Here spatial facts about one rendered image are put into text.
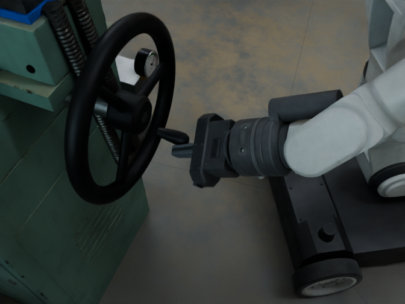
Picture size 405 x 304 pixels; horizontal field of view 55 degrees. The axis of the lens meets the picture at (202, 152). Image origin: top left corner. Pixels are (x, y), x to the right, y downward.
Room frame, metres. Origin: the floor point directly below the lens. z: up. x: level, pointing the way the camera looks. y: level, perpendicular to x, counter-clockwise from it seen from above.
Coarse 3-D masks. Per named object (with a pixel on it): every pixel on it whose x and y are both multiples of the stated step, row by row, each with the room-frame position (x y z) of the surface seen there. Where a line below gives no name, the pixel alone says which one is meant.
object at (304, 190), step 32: (352, 160) 0.76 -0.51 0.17; (288, 192) 0.63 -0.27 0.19; (320, 192) 0.62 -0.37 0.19; (352, 192) 0.64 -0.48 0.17; (288, 224) 0.54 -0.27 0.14; (320, 224) 0.51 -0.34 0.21; (352, 224) 0.53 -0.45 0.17; (384, 224) 0.53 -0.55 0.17; (320, 256) 0.42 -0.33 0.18; (352, 256) 0.43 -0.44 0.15; (384, 256) 0.45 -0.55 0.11
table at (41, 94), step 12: (108, 24) 0.53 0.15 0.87; (0, 72) 0.42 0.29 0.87; (0, 84) 0.40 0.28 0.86; (12, 84) 0.39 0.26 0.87; (24, 84) 0.39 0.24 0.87; (36, 84) 0.39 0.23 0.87; (48, 84) 0.39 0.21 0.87; (60, 84) 0.40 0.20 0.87; (72, 84) 0.41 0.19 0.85; (12, 96) 0.39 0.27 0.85; (24, 96) 0.38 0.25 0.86; (36, 96) 0.38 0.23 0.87; (48, 96) 0.37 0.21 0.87; (60, 96) 0.39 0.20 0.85; (48, 108) 0.37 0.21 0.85
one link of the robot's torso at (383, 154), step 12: (360, 84) 0.74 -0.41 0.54; (396, 132) 0.57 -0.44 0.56; (384, 144) 0.59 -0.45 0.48; (396, 144) 0.60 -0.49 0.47; (360, 156) 0.69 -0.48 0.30; (372, 156) 0.61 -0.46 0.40; (384, 156) 0.62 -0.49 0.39; (396, 156) 0.62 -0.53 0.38; (372, 168) 0.62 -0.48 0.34; (384, 168) 0.62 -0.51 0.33; (396, 168) 0.61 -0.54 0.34; (372, 180) 0.61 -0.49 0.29; (384, 180) 0.60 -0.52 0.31
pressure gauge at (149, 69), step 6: (144, 48) 0.70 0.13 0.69; (138, 54) 0.68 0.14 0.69; (144, 54) 0.68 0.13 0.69; (150, 54) 0.68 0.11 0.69; (156, 54) 0.70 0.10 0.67; (138, 60) 0.67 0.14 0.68; (144, 60) 0.66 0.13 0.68; (150, 60) 0.68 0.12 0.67; (156, 60) 0.70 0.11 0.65; (138, 66) 0.66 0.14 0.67; (144, 66) 0.66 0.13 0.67; (150, 66) 0.68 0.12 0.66; (156, 66) 0.70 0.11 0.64; (138, 72) 0.66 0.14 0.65; (144, 72) 0.65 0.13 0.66; (150, 72) 0.67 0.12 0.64; (144, 78) 0.68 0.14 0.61
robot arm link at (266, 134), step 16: (288, 96) 0.38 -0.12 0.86; (304, 96) 0.37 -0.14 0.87; (320, 96) 0.36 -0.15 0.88; (336, 96) 0.35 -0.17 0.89; (272, 112) 0.36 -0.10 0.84; (288, 112) 0.36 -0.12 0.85; (304, 112) 0.35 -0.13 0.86; (320, 112) 0.34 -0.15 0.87; (256, 128) 0.35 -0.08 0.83; (272, 128) 0.34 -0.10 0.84; (288, 128) 0.34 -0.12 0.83; (256, 144) 0.33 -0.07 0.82; (272, 144) 0.32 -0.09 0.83; (256, 160) 0.31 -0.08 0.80; (272, 160) 0.31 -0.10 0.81
